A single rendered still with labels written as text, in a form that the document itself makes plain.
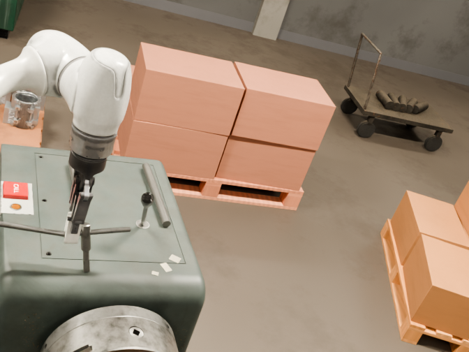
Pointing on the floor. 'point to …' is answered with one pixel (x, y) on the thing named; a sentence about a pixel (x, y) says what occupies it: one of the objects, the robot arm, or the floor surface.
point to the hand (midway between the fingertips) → (72, 228)
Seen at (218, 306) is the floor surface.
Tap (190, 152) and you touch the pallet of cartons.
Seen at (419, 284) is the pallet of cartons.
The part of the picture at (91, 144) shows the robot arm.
